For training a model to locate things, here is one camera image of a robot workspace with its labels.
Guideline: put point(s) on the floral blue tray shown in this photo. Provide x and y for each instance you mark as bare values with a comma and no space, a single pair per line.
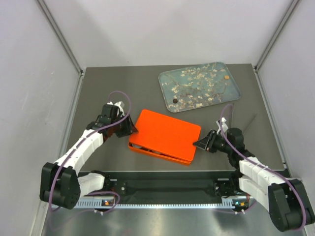
198,86

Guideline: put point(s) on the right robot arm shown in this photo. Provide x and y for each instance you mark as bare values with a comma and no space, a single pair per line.
285,199

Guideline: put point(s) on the orange chocolate box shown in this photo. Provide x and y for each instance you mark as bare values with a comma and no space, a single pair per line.
151,153

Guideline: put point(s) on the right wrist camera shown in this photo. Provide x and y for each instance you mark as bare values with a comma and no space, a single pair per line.
222,126

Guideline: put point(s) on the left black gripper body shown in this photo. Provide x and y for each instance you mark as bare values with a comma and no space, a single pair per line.
122,129

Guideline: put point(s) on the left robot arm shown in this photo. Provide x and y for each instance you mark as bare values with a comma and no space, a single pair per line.
60,184

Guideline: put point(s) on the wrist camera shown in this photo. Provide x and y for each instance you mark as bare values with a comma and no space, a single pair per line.
113,110
222,126

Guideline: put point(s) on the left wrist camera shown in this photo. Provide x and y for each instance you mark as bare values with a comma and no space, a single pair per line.
113,110

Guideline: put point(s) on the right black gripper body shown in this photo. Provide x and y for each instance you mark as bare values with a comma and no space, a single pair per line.
218,143

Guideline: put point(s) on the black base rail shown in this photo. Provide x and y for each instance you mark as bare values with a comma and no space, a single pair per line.
172,187

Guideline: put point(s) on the orange box lid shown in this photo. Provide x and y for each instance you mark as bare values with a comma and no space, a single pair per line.
165,134

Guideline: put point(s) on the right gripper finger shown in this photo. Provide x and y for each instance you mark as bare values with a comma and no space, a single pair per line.
203,143
212,134

